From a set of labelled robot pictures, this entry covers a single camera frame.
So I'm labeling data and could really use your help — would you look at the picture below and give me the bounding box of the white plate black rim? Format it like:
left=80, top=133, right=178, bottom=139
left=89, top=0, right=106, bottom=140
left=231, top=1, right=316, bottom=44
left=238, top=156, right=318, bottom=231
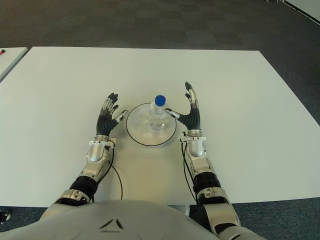
left=125, top=101, right=178, bottom=147

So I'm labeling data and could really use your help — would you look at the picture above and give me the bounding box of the clear water bottle blue cap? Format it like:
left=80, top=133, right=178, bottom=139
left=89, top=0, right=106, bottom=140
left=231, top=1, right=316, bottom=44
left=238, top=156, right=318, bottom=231
left=148, top=94, right=169, bottom=131

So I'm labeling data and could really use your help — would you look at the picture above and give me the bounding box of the white side table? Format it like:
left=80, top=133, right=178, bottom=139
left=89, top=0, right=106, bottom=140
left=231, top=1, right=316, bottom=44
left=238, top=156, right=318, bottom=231
left=0, top=46, right=29, bottom=82

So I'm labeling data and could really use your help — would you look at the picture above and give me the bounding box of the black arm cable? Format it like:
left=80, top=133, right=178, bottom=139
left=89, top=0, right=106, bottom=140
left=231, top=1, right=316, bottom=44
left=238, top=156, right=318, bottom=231
left=106, top=144, right=124, bottom=201
left=181, top=139, right=201, bottom=208

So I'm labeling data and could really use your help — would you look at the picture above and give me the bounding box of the white board panel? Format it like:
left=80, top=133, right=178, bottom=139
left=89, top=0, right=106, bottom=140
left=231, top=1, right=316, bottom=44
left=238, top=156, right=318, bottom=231
left=284, top=0, right=320, bottom=26

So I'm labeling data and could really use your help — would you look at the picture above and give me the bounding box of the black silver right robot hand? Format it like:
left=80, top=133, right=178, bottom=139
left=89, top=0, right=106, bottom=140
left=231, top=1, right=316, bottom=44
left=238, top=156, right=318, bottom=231
left=166, top=81, right=203, bottom=131

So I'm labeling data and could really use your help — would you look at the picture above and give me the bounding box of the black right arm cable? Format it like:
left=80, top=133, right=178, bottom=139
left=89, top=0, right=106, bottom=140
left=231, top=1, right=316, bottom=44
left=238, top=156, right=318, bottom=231
left=181, top=139, right=201, bottom=208

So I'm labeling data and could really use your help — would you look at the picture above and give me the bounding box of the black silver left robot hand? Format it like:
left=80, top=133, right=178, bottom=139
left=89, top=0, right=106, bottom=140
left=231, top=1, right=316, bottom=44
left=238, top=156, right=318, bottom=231
left=96, top=92, right=130, bottom=137

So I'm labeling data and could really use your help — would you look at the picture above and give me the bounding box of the grey robot torso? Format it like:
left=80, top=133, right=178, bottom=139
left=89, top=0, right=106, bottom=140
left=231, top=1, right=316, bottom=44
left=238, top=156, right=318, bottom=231
left=0, top=199, right=218, bottom=240

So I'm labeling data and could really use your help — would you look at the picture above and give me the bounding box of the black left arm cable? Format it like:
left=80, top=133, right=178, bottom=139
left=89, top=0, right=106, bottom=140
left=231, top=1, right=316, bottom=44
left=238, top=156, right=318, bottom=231
left=106, top=144, right=124, bottom=201

